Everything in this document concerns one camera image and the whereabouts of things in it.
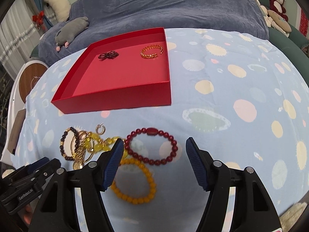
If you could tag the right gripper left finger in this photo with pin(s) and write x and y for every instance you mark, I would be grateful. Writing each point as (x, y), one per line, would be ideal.
(111, 163)

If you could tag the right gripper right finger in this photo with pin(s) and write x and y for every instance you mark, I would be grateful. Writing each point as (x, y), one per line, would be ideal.
(200, 162)

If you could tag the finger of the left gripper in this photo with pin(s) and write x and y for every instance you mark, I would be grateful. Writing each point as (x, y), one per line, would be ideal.
(36, 165)
(47, 170)

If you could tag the gold metal wristwatch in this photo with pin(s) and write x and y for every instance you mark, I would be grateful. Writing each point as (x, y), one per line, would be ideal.
(79, 156)

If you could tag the small silver hoop earring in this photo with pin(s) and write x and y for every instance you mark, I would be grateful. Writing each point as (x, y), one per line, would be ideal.
(100, 129)

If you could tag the purple garnet bead strand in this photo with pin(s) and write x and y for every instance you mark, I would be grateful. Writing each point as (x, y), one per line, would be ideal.
(108, 55)

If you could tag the person's left hand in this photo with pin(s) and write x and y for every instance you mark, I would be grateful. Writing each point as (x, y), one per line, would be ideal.
(27, 214)

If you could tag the light blue planet bedsheet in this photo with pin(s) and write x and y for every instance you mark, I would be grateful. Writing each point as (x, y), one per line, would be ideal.
(238, 96)

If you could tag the red shallow cardboard box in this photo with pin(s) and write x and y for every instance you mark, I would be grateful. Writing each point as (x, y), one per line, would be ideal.
(138, 77)

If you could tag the white round wooden device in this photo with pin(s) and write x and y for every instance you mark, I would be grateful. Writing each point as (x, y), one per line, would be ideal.
(26, 79)

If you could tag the cream fluffy rug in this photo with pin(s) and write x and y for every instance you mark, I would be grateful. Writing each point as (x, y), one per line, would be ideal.
(292, 215)

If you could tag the white sheer curtain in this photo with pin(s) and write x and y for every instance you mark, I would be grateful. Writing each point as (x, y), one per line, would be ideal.
(19, 36)

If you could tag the grey mole plush toy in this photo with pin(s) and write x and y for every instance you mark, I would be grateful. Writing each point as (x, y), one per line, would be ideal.
(68, 32)

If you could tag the red ribbon bow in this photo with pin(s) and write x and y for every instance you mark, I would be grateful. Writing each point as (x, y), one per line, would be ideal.
(39, 20)

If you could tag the dark blue plush blanket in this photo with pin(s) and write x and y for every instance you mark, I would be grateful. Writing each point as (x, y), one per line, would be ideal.
(109, 18)

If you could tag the beige cookie plush pillow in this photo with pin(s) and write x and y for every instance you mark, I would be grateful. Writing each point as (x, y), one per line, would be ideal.
(274, 20)

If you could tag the white sheep plush toy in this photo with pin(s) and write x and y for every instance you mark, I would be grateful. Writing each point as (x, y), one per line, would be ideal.
(61, 8)

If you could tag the red monkey plush toy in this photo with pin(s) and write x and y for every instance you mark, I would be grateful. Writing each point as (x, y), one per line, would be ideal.
(278, 7)

